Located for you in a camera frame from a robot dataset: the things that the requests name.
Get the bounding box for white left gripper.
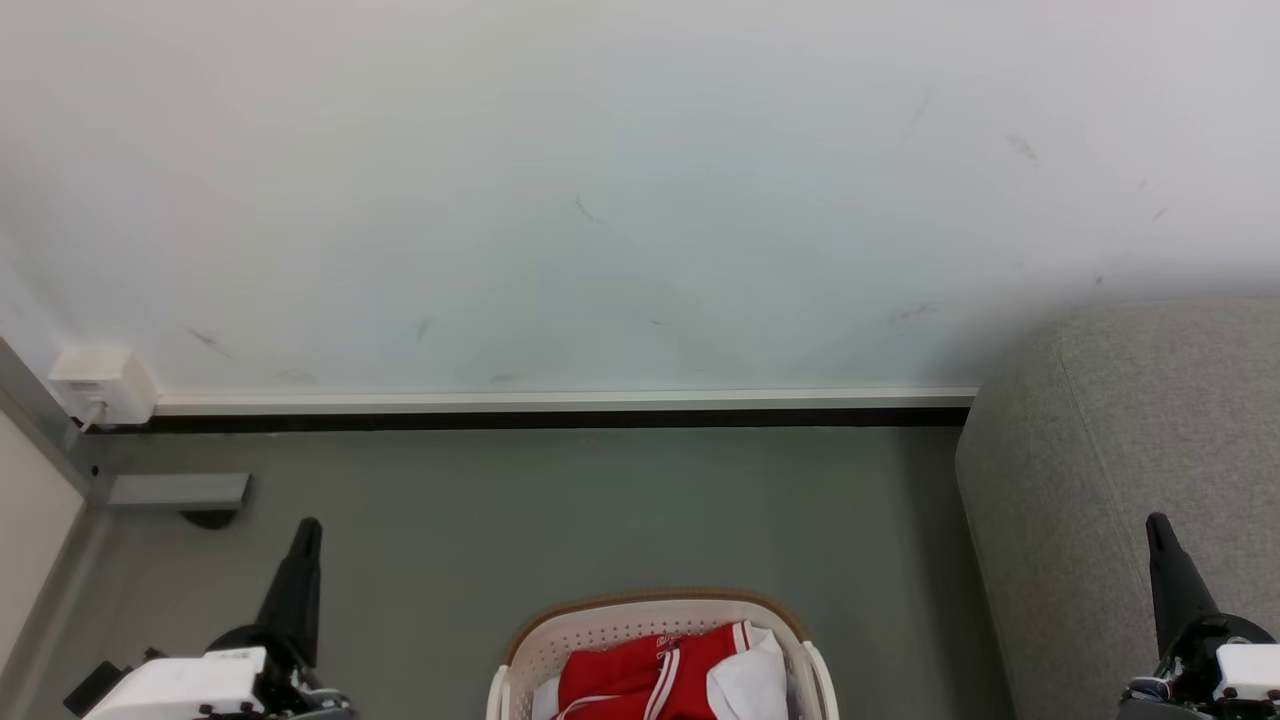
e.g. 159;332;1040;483
85;518;357;720

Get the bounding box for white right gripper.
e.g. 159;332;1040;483
1115;513;1280;720

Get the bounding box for red garment white stripes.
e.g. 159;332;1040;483
553;620;756;720

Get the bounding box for grey fabric sofa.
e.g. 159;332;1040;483
955;300;1280;720

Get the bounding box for beige door panel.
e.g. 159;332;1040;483
0;410;86;671

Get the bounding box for white laundry basket brown rim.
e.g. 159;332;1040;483
487;588;841;720

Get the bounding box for white and black baseboard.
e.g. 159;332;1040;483
150;388;979;433

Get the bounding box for white wall socket box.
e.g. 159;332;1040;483
48;347;159;429

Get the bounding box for grey door frame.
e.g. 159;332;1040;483
0;335;113;720

